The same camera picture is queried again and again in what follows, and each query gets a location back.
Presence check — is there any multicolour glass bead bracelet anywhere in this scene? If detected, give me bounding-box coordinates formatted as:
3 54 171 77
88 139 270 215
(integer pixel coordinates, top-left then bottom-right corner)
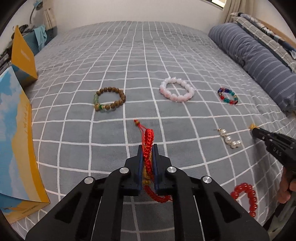
217 87 239 105

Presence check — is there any brown wooden bead bracelet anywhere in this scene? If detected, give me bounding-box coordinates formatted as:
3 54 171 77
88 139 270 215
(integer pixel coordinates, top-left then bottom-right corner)
93 86 127 113

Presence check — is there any red bead bracelet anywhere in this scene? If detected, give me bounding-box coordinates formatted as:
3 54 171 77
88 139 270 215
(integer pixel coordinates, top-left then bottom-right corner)
230 182 258 218

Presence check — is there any blue desk lamp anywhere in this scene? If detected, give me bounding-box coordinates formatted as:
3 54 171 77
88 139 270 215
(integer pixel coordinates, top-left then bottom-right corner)
29 0 43 25

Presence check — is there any red braided cord bracelet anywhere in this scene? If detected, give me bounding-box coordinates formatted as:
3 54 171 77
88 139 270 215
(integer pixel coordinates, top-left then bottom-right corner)
134 119 173 204

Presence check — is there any person's right hand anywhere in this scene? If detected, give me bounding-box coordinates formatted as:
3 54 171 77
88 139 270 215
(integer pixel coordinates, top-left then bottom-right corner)
276 168 296 204

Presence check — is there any beige curtain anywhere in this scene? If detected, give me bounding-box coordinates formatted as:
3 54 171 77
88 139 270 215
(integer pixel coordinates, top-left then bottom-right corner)
219 0 253 24

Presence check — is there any white pearl earring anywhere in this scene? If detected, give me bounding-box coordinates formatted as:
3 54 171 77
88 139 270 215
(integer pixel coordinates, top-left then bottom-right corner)
216 128 241 149

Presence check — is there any blue and yellow gift box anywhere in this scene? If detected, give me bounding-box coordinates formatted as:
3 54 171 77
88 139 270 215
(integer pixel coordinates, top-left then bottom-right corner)
1 27 50 223

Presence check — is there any dark patterned pillow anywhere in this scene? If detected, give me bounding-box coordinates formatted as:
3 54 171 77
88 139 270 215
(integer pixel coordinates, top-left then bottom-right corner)
238 13 295 52

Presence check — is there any grey checked bed sheet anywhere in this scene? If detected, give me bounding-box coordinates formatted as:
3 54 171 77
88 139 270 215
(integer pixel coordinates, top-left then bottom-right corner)
13 22 295 237

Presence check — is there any small gold charm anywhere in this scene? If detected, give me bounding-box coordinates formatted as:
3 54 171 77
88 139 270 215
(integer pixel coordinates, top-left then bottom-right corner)
249 123 257 130

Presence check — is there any wooden headboard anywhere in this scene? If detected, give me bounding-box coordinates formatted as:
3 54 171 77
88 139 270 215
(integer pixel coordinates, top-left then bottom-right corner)
259 19 295 43

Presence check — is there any grey checked pillow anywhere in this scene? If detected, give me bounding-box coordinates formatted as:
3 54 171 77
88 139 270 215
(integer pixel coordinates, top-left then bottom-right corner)
230 13 295 73

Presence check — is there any pink bead bracelet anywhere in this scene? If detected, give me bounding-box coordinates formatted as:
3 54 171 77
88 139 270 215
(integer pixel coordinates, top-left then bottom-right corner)
159 77 195 103

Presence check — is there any blue striped rolled duvet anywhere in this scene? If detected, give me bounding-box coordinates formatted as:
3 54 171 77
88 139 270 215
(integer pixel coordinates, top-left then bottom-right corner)
208 23 295 112

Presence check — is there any light blue cloth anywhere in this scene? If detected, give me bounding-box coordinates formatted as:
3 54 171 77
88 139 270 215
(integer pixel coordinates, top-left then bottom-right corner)
34 25 47 51

